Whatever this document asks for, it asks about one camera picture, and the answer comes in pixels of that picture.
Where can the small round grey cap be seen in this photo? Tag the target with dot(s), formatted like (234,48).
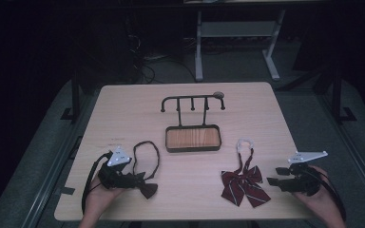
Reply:
(218,94)

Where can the dark brown bow tie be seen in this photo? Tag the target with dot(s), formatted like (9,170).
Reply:
(149,189)

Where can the person's left hand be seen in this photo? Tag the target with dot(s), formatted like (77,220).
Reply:
(96,199)

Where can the red striped bow tie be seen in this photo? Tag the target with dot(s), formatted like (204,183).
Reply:
(242,185)

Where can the black hook rack wooden tray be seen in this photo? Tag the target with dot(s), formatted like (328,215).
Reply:
(192,138)

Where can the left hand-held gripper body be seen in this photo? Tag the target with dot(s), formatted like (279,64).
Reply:
(114,177)

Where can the white metal desk frame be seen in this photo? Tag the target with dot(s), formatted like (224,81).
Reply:
(234,29)

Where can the black metal stand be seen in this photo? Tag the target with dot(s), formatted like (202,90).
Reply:
(75,95)
(337,95)

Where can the grey tape strip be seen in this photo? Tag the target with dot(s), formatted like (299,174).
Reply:
(65,191)

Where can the person's right hand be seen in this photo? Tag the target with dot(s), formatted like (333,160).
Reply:
(326,196)

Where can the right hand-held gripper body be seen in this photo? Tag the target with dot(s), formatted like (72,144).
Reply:
(304,182)

